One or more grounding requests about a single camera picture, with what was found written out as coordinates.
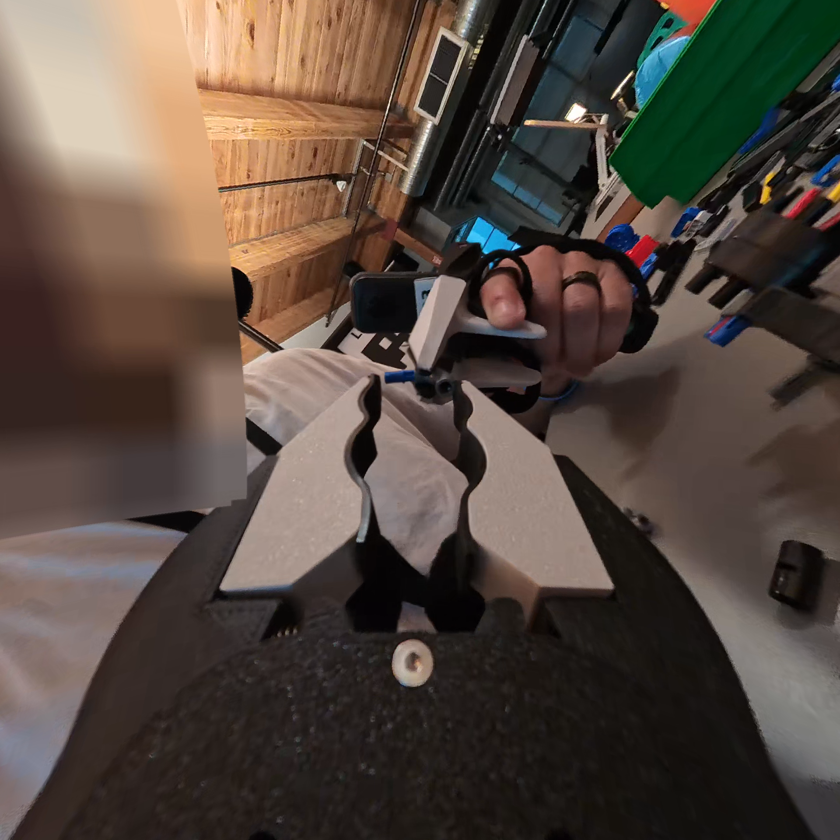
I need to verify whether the black cylindrical lego piece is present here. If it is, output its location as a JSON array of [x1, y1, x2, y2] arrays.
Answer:
[[768, 539, 825, 613]]

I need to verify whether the person's left hand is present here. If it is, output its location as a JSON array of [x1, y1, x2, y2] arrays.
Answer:
[[481, 244, 636, 382]]

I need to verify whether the green panel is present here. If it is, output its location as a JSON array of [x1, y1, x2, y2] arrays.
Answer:
[[609, 0, 840, 209]]

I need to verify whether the white vent grille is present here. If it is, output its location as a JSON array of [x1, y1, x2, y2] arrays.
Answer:
[[413, 26, 471, 126]]

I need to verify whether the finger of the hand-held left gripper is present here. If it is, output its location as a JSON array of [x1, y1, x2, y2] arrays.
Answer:
[[407, 274, 471, 376]]

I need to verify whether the black and blue lego assembly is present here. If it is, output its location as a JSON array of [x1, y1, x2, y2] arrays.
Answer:
[[684, 209, 840, 403]]

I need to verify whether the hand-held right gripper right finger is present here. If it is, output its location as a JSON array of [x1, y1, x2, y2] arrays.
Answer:
[[451, 381, 616, 613]]

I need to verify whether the pile of lego pieces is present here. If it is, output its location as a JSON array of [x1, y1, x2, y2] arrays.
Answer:
[[602, 88, 840, 316]]

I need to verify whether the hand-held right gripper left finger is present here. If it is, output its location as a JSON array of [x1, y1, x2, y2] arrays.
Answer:
[[218, 374, 383, 596]]

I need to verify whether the metal air duct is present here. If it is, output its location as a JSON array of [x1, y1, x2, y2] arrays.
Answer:
[[397, 0, 503, 198]]

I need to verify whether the black lego connector with pin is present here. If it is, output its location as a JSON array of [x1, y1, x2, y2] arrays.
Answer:
[[413, 369, 455, 403]]

